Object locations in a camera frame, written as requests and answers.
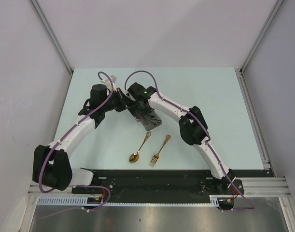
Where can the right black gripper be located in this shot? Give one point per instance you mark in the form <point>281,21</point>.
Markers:
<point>133,109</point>

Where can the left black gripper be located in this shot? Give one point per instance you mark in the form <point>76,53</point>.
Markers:
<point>124,102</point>

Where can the grey cloth napkin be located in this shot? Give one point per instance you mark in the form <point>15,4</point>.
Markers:
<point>149,121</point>

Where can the gold fork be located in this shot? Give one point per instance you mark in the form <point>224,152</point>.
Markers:
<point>156,156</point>

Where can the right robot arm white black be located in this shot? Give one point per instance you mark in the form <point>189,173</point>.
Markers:
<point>192,127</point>

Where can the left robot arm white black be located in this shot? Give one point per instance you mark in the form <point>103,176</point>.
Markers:
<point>51,165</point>

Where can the gold spoon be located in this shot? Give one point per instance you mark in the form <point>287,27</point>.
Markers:
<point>135,156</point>

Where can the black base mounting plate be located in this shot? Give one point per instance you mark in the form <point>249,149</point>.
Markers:
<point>155,186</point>

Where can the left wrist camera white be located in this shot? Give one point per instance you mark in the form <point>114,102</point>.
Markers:
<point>110,84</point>

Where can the left aluminium frame post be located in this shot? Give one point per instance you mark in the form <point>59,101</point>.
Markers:
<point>51,35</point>

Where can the aluminium frame post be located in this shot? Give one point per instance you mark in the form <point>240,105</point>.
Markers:
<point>262,34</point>
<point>51,35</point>

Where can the right aluminium side rail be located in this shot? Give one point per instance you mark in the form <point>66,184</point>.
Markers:
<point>254,121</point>

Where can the front aluminium frame rail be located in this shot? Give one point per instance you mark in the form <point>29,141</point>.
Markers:
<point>253,187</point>

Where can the right aluminium frame post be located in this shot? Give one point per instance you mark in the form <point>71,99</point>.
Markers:
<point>262,34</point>

